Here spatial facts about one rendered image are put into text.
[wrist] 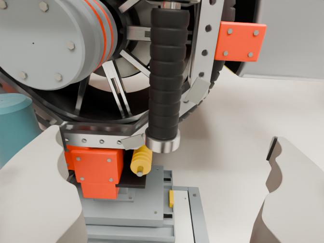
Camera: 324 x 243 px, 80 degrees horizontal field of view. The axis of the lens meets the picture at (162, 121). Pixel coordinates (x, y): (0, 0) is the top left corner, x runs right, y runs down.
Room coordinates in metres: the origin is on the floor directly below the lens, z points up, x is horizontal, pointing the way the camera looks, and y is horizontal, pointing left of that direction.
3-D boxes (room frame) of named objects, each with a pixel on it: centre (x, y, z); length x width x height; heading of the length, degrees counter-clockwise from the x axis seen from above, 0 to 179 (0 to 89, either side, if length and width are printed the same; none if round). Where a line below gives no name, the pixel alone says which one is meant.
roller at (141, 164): (0.54, 0.05, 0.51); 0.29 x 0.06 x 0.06; 1
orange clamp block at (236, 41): (0.45, -0.14, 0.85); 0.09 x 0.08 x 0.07; 91
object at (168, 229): (0.61, 0.18, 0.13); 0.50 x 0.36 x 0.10; 91
